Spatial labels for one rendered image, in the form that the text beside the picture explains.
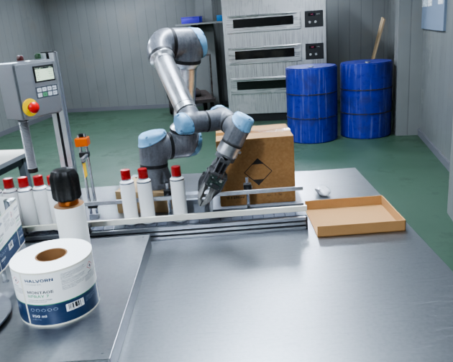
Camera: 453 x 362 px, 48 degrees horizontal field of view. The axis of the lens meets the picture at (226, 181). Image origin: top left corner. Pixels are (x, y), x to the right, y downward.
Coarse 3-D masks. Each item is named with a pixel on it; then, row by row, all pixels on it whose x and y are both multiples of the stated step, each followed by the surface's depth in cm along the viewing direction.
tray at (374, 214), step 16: (320, 208) 196; (336, 208) 195; (352, 208) 194; (368, 208) 192; (384, 208) 191; (320, 224) 181; (336, 224) 180; (352, 224) 170; (368, 224) 171; (384, 224) 171; (400, 224) 171
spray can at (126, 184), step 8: (128, 176) 176; (120, 184) 177; (128, 184) 176; (128, 192) 177; (128, 200) 178; (136, 200) 180; (128, 208) 179; (136, 208) 180; (128, 216) 180; (136, 216) 181; (128, 224) 181; (136, 224) 181
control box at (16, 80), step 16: (0, 64) 168; (16, 64) 166; (32, 64) 170; (48, 64) 175; (0, 80) 171; (16, 80) 167; (32, 80) 171; (16, 96) 168; (32, 96) 172; (16, 112) 171; (48, 112) 178
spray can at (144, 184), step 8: (144, 168) 177; (144, 176) 176; (144, 184) 176; (144, 192) 177; (144, 200) 178; (152, 200) 180; (144, 208) 179; (152, 208) 180; (144, 216) 180; (144, 224) 181
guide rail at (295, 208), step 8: (256, 208) 178; (264, 208) 178; (272, 208) 178; (280, 208) 178; (288, 208) 178; (296, 208) 178; (304, 208) 178; (152, 216) 179; (160, 216) 178; (168, 216) 178; (176, 216) 178; (184, 216) 178; (192, 216) 178; (200, 216) 178; (208, 216) 178; (216, 216) 178; (224, 216) 178; (232, 216) 178; (48, 224) 179; (56, 224) 178; (96, 224) 178; (104, 224) 178; (112, 224) 178; (120, 224) 178
